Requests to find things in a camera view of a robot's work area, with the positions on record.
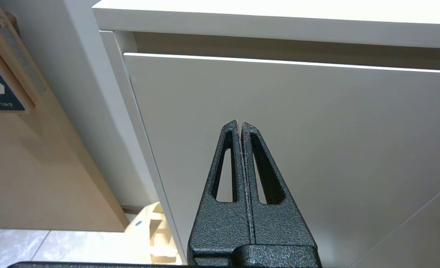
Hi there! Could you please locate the dark blue door tag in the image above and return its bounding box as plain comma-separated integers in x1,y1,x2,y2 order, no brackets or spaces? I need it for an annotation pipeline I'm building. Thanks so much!
0,56,26,111

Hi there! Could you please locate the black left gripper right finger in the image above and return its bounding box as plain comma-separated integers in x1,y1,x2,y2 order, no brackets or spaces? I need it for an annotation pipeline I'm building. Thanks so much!
241,122,317,245

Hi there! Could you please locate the beige plywood stool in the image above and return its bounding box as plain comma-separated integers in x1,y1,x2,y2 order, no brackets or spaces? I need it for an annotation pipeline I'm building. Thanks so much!
125,202,183,265

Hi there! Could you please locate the brown door handle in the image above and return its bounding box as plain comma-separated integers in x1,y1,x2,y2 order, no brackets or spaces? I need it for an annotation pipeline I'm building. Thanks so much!
2,10,19,38

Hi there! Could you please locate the metal door lock plate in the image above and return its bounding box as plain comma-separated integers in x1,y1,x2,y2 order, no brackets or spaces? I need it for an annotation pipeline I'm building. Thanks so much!
0,0,49,95

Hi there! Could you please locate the white sideboard cabinet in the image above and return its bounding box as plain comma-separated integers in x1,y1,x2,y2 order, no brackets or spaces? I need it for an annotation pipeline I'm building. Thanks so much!
92,0,440,268

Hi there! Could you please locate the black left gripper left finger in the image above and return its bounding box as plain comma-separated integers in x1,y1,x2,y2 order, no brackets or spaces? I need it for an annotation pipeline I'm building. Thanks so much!
187,119,256,248

